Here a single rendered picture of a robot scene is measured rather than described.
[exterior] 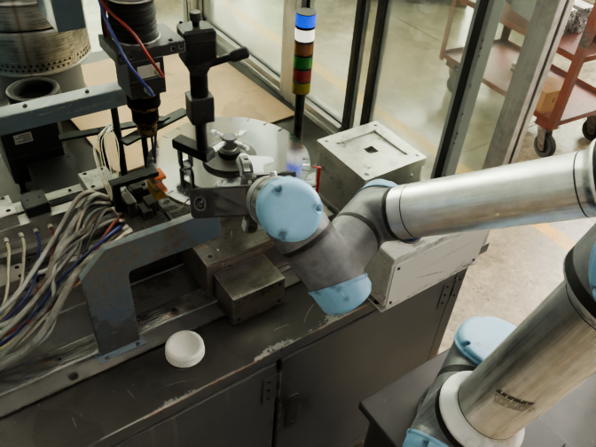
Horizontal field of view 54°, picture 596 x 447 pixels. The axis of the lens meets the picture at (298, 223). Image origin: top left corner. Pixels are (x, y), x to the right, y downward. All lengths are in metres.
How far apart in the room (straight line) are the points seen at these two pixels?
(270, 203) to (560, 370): 0.35
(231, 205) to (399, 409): 0.47
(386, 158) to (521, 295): 1.23
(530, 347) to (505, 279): 1.82
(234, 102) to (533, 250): 1.46
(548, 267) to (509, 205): 1.90
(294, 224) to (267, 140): 0.60
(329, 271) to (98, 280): 0.42
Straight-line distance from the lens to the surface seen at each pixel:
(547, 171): 0.71
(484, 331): 0.92
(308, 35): 1.35
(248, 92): 1.86
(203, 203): 0.89
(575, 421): 2.14
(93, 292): 1.01
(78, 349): 1.15
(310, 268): 0.73
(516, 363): 0.69
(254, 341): 1.13
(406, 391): 1.10
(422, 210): 0.77
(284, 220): 0.69
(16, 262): 1.32
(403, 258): 1.12
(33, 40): 1.66
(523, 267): 2.57
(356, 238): 0.77
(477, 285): 2.42
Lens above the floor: 1.64
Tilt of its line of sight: 41 degrees down
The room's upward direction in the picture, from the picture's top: 5 degrees clockwise
